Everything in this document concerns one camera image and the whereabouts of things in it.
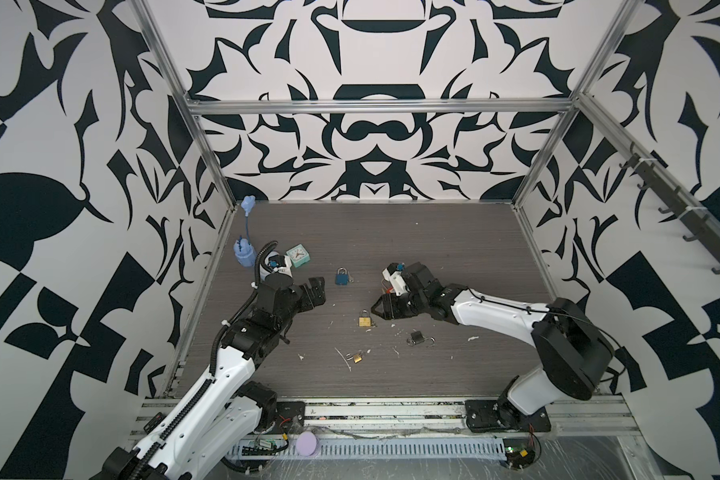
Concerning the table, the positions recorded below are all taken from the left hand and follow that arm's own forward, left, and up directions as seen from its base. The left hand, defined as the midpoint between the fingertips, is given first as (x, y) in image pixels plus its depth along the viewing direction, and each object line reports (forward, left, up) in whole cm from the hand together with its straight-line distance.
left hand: (309, 278), depth 78 cm
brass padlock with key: (-3, -14, -19) cm, 24 cm away
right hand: (-4, -18, -11) cm, 21 cm away
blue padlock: (+11, -7, -19) cm, 23 cm away
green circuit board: (-37, -49, -20) cm, 65 cm away
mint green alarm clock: (+19, +7, -16) cm, 26 cm away
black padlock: (-9, -29, -19) cm, 35 cm away
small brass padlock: (-15, -12, -18) cm, 26 cm away
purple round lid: (-34, -1, -10) cm, 36 cm away
